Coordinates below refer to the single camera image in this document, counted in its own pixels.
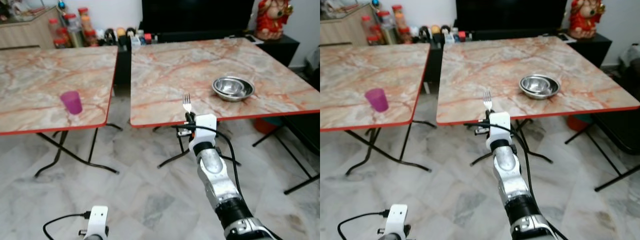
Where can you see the orange filled red lid jar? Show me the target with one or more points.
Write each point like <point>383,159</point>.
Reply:
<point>399,17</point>
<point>86,20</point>

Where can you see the tall red lid jar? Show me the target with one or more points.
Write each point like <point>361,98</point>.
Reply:
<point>55,31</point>
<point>367,29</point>

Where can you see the small white bottle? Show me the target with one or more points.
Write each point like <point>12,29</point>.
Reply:
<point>449,38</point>
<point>135,42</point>

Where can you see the dark grey bag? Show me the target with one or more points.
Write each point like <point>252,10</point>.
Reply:
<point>314,60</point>
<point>630,60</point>

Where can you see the wide clear red lid jar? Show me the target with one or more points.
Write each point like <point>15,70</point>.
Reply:
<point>73,30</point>
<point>385,26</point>

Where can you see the purple plastic cup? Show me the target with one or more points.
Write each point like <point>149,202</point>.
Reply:
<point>72,102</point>
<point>377,100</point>

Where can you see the light wooden cabinet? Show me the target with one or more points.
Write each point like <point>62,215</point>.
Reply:
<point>340,32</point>
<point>25,34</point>

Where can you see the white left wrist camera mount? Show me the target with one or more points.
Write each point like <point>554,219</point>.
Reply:
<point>97,220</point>
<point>397,217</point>

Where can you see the marble folding table red edge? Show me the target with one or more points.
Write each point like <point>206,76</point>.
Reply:
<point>30,85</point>
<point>170,75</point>
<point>360,75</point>
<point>480,70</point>

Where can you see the blue round ornament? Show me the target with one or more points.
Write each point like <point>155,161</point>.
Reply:
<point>375,3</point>
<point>61,5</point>

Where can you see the red plastic bucket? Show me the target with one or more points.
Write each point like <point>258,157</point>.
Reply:
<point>265,126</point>
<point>579,123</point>

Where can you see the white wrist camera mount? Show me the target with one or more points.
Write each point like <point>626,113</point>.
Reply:
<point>397,217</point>
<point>205,127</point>
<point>500,125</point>
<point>97,220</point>

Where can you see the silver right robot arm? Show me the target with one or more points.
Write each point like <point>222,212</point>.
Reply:
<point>507,170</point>
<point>215,175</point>

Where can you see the black flat television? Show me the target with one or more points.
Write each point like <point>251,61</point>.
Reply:
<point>200,15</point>
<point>510,14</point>

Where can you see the small red lid jar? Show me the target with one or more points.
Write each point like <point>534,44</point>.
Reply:
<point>91,38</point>
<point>405,35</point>

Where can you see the silver metal fork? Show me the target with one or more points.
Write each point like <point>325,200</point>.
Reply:
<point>187,104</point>
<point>487,101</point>

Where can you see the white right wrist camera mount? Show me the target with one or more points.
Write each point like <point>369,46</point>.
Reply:
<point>205,127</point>
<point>500,125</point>

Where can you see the black low furniture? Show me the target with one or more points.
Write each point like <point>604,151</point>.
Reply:
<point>307,132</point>
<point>620,130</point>

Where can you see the stainless steel bowl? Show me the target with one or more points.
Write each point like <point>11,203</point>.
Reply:
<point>232,88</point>
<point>539,86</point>

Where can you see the red gold figurine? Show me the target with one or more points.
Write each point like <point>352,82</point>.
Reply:
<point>585,20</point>
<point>270,20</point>

